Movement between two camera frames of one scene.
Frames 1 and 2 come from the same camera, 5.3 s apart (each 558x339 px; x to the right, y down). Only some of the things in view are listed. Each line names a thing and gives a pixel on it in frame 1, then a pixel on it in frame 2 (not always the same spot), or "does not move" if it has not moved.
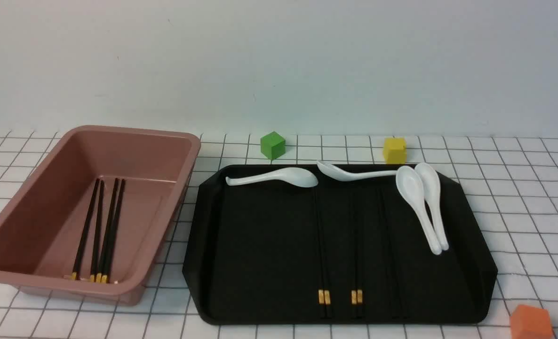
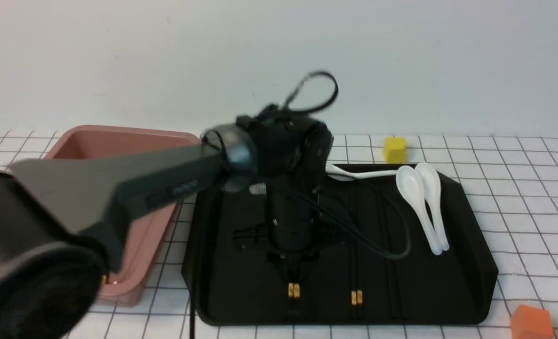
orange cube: [530, 322] does not move
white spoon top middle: [340, 175] does not move
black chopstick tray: [324, 301] -> [297, 296]
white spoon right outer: [428, 180] does not move
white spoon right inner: [410, 183] does not move
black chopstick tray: [324, 304] -> [291, 298]
